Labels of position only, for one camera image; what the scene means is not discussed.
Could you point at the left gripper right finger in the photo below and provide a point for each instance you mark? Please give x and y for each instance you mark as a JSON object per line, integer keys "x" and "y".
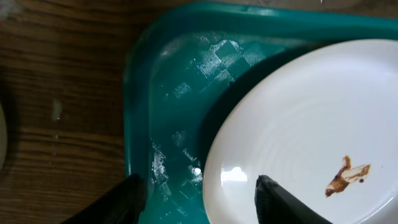
{"x": 275, "y": 205}

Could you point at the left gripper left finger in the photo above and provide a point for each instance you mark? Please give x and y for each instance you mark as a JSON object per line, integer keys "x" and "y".
{"x": 122, "y": 204}

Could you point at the teal plastic serving tray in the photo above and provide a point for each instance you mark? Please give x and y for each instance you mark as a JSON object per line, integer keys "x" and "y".
{"x": 192, "y": 65}

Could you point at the white plate with red stain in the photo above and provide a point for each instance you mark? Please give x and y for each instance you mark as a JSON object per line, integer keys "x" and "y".
{"x": 324, "y": 127}

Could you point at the white plate with brown stain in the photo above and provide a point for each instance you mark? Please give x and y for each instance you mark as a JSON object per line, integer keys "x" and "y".
{"x": 3, "y": 138}

